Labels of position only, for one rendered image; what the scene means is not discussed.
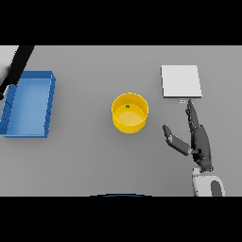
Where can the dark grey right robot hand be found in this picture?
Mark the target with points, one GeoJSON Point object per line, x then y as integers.
{"type": "Point", "coordinates": [201, 141]}

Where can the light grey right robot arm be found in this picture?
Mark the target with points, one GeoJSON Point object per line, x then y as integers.
{"type": "Point", "coordinates": [203, 186]}

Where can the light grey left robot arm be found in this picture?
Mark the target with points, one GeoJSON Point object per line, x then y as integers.
{"type": "Point", "coordinates": [19, 67]}

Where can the flat pale square scale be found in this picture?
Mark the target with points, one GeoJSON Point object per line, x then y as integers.
{"type": "Point", "coordinates": [181, 81]}

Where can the yellow round bowl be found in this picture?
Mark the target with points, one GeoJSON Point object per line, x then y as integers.
{"type": "Point", "coordinates": [129, 121]}

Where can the small green nut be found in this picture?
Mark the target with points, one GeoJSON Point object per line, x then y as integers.
{"type": "Point", "coordinates": [127, 106]}

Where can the blue plastic tray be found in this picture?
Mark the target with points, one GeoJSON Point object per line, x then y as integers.
{"type": "Point", "coordinates": [30, 104]}

